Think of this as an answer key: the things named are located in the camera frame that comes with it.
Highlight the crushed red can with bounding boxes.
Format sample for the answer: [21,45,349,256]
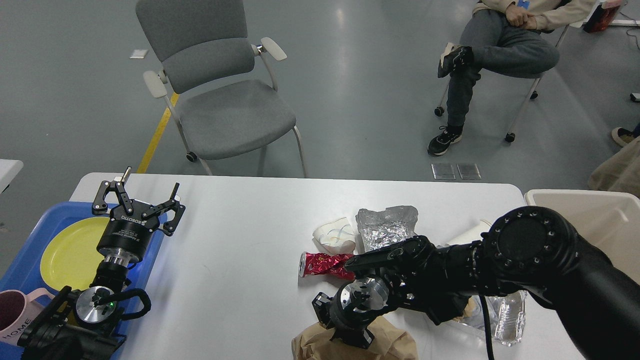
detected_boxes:
[298,251,355,281]

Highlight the crumpled white tissue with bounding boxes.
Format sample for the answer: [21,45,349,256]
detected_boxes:
[312,218,356,256]

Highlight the grey office chair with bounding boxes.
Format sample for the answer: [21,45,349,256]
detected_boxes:
[135,0,308,178]

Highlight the brown paper bag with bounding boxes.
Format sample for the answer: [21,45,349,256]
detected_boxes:
[291,316,418,360]

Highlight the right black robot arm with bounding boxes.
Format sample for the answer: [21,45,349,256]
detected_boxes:
[312,206,640,360]

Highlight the aluminium foil tray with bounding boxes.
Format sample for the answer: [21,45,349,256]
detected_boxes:
[450,290,528,347]

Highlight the white side table corner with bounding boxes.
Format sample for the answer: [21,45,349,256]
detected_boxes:
[0,159,24,194]

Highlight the white paper cup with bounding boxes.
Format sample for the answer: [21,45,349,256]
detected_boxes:
[445,219,493,246]

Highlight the pink mug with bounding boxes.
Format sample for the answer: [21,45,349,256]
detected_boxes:
[0,287,55,346]

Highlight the silver foil bag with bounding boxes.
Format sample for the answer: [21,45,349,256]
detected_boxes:
[355,205,419,252]

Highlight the yellow plate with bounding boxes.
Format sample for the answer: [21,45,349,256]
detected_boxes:
[39,216,109,291]

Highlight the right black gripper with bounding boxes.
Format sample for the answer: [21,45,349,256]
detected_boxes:
[311,280,390,350]

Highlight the seated person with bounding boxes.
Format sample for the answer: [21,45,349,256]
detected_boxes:
[427,0,595,157]

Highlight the beige plastic bin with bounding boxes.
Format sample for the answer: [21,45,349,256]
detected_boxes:
[525,189,640,282]

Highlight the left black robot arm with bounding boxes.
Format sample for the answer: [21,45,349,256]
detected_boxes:
[17,167,186,360]

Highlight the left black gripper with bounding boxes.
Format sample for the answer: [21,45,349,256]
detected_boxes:
[91,166,186,264]

